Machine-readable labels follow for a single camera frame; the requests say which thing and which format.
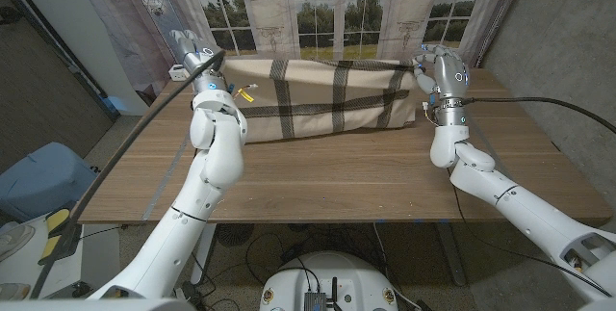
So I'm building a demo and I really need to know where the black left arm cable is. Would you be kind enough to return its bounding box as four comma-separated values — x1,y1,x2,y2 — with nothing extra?
28,49,226,300

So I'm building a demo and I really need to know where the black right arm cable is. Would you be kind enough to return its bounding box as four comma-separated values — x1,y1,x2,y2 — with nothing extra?
461,96,616,135

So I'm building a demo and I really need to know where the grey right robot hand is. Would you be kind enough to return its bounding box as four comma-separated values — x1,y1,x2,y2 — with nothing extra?
412,43,472,110

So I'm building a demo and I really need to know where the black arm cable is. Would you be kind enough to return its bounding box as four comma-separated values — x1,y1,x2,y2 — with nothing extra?
461,96,616,135
28,49,226,300

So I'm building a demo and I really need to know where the grey box with antenna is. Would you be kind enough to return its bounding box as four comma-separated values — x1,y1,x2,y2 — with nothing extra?
302,276,344,311

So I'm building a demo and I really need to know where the black pedal with yellow pads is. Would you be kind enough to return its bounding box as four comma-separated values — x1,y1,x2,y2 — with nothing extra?
37,207,83,267

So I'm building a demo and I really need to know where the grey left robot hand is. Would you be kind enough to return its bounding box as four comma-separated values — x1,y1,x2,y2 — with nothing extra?
168,29,227,94

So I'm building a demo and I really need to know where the grey table leg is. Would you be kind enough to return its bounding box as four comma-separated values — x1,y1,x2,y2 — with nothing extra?
435,221,468,287

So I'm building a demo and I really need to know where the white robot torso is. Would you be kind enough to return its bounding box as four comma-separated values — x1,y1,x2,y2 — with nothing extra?
259,251,399,311

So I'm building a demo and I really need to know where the white power strip box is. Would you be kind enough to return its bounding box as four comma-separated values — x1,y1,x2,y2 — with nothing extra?
167,64,192,82

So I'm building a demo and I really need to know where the white table leg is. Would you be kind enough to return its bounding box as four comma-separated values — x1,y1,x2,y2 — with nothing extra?
191,222,218,286

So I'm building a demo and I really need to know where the small black floor fan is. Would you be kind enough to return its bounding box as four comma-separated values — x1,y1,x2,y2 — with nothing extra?
215,222,255,248

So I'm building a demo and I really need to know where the cream plaid scarf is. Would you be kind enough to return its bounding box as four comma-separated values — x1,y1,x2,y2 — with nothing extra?
220,58,420,144

